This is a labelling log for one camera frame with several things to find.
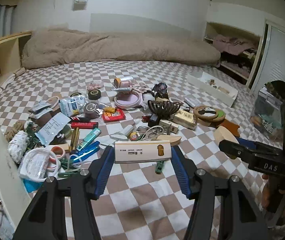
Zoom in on green clothes peg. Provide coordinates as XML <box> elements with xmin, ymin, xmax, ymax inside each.
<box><xmin>155</xmin><ymin>160</ymin><xmax>164</xmax><ymax>174</ymax></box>

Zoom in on leaf shaped wooden board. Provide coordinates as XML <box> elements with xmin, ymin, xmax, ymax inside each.
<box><xmin>156</xmin><ymin>134</ymin><xmax>182</xmax><ymax>146</ymax></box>

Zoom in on white rectangular box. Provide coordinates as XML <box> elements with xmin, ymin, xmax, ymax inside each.
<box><xmin>114</xmin><ymin>140</ymin><xmax>172</xmax><ymax>164</ymax></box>

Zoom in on blue metallic pen case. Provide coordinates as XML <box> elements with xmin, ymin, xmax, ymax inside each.
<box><xmin>70</xmin><ymin>141</ymin><xmax>100</xmax><ymax>163</ymax></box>

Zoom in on brown leather piece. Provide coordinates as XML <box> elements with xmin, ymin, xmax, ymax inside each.
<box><xmin>216</xmin><ymin>119</ymin><xmax>240</xmax><ymax>137</ymax></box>

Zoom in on teal lighter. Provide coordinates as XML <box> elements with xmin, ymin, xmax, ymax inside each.
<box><xmin>76</xmin><ymin>128</ymin><xmax>101</xmax><ymax>151</ymax></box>

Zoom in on gold tube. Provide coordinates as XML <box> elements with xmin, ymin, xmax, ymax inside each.
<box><xmin>69</xmin><ymin>127</ymin><xmax>79</xmax><ymax>152</ymax></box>

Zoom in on orange white tape roll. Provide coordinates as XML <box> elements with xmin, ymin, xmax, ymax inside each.
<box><xmin>51</xmin><ymin>146</ymin><xmax>65</xmax><ymax>160</ymax></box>

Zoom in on gold box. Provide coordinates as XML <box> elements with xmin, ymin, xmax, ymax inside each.
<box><xmin>172</xmin><ymin>110</ymin><xmax>197</xmax><ymax>130</ymax></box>

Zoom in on red snack packet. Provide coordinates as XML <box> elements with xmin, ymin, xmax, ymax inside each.
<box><xmin>102</xmin><ymin>108</ymin><xmax>126</xmax><ymax>122</ymax></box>

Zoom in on dark brown hair claw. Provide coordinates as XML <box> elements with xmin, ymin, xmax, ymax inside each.
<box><xmin>147</xmin><ymin>100</ymin><xmax>182</xmax><ymax>118</ymax></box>

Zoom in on white paper receipt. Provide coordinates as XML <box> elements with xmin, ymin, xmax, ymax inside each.
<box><xmin>35</xmin><ymin>113</ymin><xmax>71</xmax><ymax>146</ymax></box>

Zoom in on blue white tissue packet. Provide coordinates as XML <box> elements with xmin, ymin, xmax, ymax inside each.
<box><xmin>59</xmin><ymin>95</ymin><xmax>88</xmax><ymax>116</ymax></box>

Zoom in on pink round compact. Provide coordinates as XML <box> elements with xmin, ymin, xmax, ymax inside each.
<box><xmin>114</xmin><ymin>90</ymin><xmax>143</xmax><ymax>109</ymax></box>

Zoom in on black tape roll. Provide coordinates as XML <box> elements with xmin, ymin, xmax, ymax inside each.
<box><xmin>88</xmin><ymin>89</ymin><xmax>101</xmax><ymax>100</ymax></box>

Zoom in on white fuzzy yarn ball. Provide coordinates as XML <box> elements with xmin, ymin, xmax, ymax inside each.
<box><xmin>7</xmin><ymin>131</ymin><xmax>29</xmax><ymax>164</ymax></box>

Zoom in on white tray with blocks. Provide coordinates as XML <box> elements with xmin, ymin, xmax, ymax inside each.
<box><xmin>187</xmin><ymin>71</ymin><xmax>238</xmax><ymax>107</ymax></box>

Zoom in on white storage bin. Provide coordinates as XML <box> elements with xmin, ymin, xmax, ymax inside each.
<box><xmin>0</xmin><ymin>129</ymin><xmax>32</xmax><ymax>229</ymax></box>

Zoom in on pink white cylinder bottle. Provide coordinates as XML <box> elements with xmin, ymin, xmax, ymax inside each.
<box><xmin>113</xmin><ymin>76</ymin><xmax>134</xmax><ymax>88</ymax></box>

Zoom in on closet shelf with clothes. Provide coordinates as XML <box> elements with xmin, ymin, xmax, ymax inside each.
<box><xmin>204</xmin><ymin>22</ymin><xmax>264</xmax><ymax>88</ymax></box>

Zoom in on beige fluffy blanket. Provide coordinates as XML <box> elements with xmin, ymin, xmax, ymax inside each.
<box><xmin>21</xmin><ymin>28</ymin><xmax>221</xmax><ymax>69</ymax></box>

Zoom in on wooden bedside shelf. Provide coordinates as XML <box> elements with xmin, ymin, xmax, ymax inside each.
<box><xmin>0</xmin><ymin>31</ymin><xmax>32</xmax><ymax>87</ymax></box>

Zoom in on wooden ring coasters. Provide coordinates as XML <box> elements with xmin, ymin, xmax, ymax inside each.
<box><xmin>193</xmin><ymin>106</ymin><xmax>226</xmax><ymax>127</ymax></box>

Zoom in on white ring with packet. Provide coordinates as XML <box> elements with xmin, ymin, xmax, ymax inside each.
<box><xmin>19</xmin><ymin>147</ymin><xmax>60</xmax><ymax>183</ymax></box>

